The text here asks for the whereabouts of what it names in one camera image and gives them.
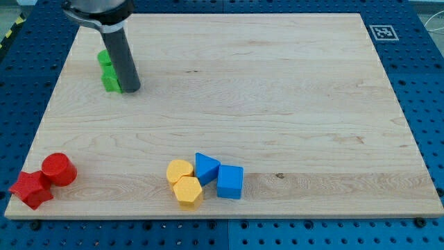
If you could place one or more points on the grey robot arm flange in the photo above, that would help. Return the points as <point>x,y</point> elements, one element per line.
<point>105,16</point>

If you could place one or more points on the yellow hexagon block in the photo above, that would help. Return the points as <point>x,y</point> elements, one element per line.
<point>188,192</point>

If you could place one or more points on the blue triangle block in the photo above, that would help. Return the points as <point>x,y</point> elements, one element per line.
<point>206,169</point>

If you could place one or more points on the blue cube block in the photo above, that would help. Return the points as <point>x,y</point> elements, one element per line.
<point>230,182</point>

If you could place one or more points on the yellow heart block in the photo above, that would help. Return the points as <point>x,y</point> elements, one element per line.
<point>176,169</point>

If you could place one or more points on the light wooden board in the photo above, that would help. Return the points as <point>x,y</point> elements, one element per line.
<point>300,101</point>

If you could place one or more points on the green star block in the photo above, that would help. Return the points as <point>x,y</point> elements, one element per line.
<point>110,80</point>

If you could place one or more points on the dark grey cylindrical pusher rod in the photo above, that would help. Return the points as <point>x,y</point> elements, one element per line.
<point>120,55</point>

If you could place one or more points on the green cylinder block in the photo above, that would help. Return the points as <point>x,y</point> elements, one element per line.
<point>104,58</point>

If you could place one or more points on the red cylinder block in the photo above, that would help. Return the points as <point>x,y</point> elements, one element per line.
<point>58,168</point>

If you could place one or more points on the white fiducial marker tag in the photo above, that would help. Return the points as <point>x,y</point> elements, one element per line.
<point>382,32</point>

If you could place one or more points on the red star block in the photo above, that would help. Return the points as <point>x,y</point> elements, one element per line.
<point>33,189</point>

